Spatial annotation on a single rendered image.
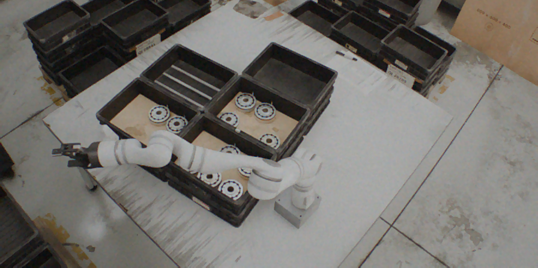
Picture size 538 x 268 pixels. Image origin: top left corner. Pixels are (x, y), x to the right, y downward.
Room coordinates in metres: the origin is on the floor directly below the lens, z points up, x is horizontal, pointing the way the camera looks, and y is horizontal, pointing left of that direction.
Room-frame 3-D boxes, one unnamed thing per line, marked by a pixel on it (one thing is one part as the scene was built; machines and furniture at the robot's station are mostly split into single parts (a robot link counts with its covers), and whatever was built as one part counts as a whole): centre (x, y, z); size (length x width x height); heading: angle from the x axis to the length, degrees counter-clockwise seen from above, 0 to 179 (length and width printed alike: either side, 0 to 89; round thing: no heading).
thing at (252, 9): (2.36, 0.21, 0.71); 0.22 x 0.19 x 0.01; 54
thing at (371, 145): (1.44, 0.07, 0.35); 1.60 x 1.60 x 0.70; 54
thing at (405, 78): (2.17, -0.86, 0.41); 0.31 x 0.02 x 0.16; 53
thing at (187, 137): (1.02, 0.19, 0.87); 0.40 x 0.30 x 0.11; 63
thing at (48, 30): (2.22, 1.55, 0.37); 0.40 x 0.30 x 0.45; 144
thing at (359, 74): (1.87, -0.48, 0.70); 0.33 x 0.23 x 0.01; 54
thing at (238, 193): (0.90, 0.12, 0.86); 0.10 x 0.10 x 0.01
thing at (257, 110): (1.35, 0.02, 0.86); 0.10 x 0.10 x 0.01
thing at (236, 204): (1.02, 0.19, 0.92); 0.40 x 0.30 x 0.02; 63
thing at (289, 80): (1.56, -0.08, 0.87); 0.40 x 0.30 x 0.11; 63
